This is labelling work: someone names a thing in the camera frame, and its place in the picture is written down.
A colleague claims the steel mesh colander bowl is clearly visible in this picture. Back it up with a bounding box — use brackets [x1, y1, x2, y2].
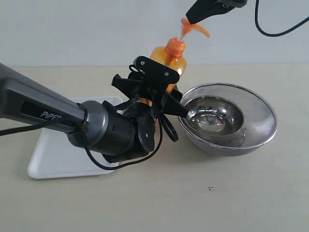
[179, 83, 278, 157]

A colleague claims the black second arm gripper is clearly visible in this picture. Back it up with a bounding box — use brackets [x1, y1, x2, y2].
[185, 0, 247, 24]

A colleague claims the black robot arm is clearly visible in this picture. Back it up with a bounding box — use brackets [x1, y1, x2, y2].
[0, 56, 188, 167]

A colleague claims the small stainless steel bowl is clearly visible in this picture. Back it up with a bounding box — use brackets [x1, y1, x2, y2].
[180, 95, 244, 143]

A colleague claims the white rectangular foam tray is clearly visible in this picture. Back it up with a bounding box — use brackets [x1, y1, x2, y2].
[27, 96, 124, 180]

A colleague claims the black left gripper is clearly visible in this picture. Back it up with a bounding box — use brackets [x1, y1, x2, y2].
[112, 74, 188, 117]

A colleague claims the orange pump soap bottle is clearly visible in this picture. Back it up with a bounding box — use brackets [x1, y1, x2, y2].
[150, 18, 212, 94]

